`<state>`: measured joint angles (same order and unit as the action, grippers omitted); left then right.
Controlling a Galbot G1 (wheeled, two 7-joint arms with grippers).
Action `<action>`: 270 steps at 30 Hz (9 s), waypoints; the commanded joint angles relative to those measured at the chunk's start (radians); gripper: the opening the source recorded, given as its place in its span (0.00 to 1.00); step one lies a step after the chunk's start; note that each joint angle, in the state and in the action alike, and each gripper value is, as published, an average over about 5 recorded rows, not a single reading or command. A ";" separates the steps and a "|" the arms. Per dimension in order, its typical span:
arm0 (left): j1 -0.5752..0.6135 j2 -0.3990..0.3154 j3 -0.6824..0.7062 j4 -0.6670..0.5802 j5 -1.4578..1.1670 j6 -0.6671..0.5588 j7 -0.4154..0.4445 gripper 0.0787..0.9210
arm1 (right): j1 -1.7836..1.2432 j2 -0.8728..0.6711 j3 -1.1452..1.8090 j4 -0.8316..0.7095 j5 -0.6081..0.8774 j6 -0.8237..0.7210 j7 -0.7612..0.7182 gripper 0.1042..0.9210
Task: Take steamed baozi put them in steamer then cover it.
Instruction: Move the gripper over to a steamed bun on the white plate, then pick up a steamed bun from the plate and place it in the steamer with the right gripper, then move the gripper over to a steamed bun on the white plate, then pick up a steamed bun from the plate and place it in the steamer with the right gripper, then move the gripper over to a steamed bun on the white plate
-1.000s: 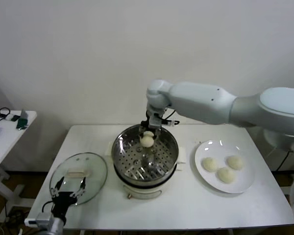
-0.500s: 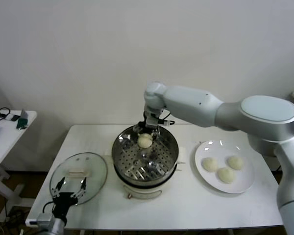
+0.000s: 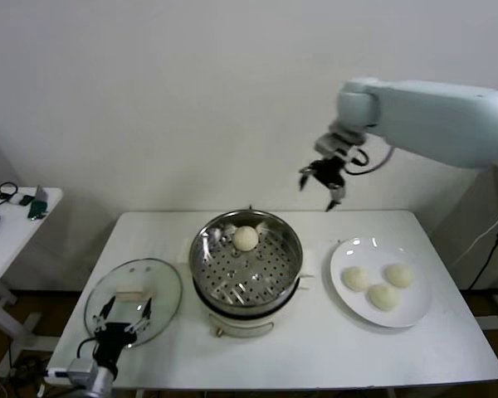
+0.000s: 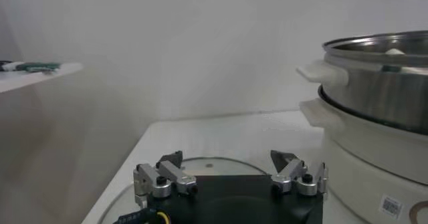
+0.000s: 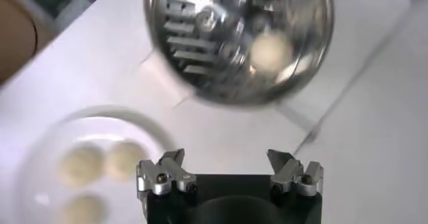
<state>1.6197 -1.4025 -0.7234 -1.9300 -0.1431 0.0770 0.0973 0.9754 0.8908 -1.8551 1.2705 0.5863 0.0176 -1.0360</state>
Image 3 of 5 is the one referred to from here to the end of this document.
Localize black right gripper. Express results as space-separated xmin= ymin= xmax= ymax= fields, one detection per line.
xmin=298 ymin=157 xmax=348 ymax=213

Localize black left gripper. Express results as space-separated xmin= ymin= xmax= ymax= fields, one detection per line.
xmin=92 ymin=296 xmax=154 ymax=374

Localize round glass pot lid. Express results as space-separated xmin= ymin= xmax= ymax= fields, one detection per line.
xmin=84 ymin=257 xmax=183 ymax=348

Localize white steamed baozi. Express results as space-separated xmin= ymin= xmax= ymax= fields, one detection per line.
xmin=232 ymin=226 xmax=259 ymax=253
xmin=341 ymin=266 xmax=373 ymax=293
xmin=366 ymin=284 xmax=399 ymax=311
xmin=383 ymin=262 xmax=415 ymax=289

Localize perforated steel steamer basket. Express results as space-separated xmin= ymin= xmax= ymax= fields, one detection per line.
xmin=177 ymin=209 xmax=319 ymax=318

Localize large white plate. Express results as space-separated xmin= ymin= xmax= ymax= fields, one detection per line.
xmin=322 ymin=236 xmax=433 ymax=329

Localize white side table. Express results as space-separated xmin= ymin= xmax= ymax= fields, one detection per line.
xmin=0 ymin=187 xmax=63 ymax=366

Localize green hand tool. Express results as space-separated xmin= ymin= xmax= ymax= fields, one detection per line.
xmin=27 ymin=185 xmax=50 ymax=221

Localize grey cabinet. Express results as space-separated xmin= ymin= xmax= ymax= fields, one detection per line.
xmin=431 ymin=161 xmax=498 ymax=291

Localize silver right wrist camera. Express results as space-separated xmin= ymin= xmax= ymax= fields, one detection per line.
xmin=314 ymin=131 xmax=369 ymax=167

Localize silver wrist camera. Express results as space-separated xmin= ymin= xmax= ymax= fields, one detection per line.
xmin=314 ymin=131 xmax=369 ymax=167
xmin=45 ymin=358 xmax=100 ymax=386

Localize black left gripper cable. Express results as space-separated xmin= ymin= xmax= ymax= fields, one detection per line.
xmin=77 ymin=337 xmax=100 ymax=362

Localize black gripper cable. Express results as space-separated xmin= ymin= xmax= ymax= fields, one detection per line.
xmin=77 ymin=337 xmax=100 ymax=362
xmin=344 ymin=143 xmax=396 ymax=176

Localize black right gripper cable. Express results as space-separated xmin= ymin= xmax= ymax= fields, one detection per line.
xmin=344 ymin=143 xmax=396 ymax=176

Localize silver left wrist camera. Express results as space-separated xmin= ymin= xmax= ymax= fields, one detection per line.
xmin=45 ymin=358 xmax=100 ymax=386

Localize tangled thin cables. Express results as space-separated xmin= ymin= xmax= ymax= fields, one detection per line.
xmin=0 ymin=356 xmax=46 ymax=398

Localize white wall cable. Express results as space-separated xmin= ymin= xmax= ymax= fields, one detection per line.
xmin=452 ymin=205 xmax=498 ymax=266

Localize thin black looped cable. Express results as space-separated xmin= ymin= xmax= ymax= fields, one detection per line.
xmin=0 ymin=183 xmax=17 ymax=211

